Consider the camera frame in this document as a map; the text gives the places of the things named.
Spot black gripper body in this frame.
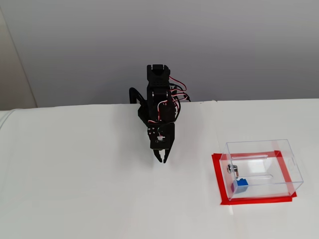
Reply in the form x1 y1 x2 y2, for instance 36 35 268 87
147 121 176 150

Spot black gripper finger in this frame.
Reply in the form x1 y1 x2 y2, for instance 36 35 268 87
152 148 163 162
162 148 173 164

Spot blue lego brick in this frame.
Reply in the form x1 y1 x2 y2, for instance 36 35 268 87
235 178 250 196

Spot transparent acrylic box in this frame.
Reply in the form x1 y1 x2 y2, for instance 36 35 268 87
219 138 304 201

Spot black table clamp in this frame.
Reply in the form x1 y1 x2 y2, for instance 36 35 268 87
129 87 148 105

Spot silver cam lock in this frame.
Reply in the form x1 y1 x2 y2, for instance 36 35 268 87
226 164 240 179

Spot black square wrist camera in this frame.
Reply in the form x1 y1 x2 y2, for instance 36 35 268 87
150 129 172 150

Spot thin black cable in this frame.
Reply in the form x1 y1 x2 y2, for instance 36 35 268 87
171 84 192 103

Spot red tape frame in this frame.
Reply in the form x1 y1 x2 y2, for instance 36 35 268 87
211 152 298 206

